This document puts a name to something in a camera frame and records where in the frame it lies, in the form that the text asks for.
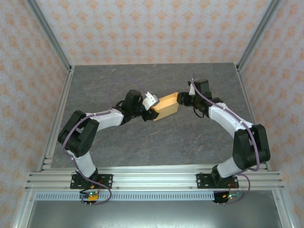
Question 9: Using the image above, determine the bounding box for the grey metal sheet shelf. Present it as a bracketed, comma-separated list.
[26, 200, 285, 228]

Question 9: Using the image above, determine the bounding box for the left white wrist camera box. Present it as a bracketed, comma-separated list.
[142, 91, 159, 111]

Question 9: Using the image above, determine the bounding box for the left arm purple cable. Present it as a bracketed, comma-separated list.
[62, 77, 149, 205]

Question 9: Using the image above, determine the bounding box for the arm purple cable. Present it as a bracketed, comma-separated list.
[191, 73, 261, 205]
[62, 77, 149, 205]

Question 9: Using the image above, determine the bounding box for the aluminium table side rail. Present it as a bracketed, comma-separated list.
[234, 64, 271, 171]
[37, 66, 75, 172]

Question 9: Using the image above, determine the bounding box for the aluminium frame post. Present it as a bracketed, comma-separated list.
[25, 0, 72, 72]
[236, 0, 283, 72]

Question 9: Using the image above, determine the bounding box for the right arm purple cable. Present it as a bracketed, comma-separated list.
[191, 73, 261, 205]

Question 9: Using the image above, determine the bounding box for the aluminium mounting rail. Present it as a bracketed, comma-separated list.
[25, 166, 285, 191]

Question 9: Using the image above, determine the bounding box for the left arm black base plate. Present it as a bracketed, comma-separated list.
[70, 174, 114, 190]

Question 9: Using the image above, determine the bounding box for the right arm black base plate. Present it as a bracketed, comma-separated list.
[196, 173, 239, 190]

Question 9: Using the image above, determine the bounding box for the grey slotted cable duct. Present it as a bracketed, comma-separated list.
[35, 191, 243, 201]

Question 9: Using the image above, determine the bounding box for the aluminium lower frame bar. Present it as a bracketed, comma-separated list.
[272, 190, 295, 228]
[13, 190, 36, 228]

